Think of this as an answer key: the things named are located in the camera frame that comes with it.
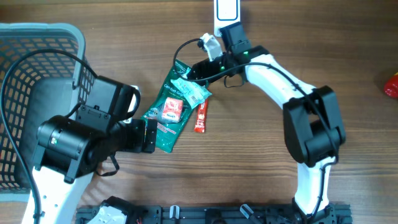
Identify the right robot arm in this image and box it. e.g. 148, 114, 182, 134
187, 22, 346, 223

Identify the red Kleenex tissue pack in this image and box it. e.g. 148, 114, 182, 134
161, 97, 183, 123

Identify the white wipes packet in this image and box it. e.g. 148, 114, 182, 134
171, 78, 212, 109

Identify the green 3M gloves package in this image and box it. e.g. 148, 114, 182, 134
141, 60, 199, 153

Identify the red sauce bottle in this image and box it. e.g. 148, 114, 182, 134
384, 73, 398, 98

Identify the white barcode scanner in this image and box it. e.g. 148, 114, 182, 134
213, 0, 241, 37

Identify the red sauce sachet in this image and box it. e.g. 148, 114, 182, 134
194, 99, 208, 133

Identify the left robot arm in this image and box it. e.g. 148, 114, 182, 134
22, 76, 157, 223

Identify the grey black shopping basket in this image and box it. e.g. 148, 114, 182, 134
1, 23, 94, 202

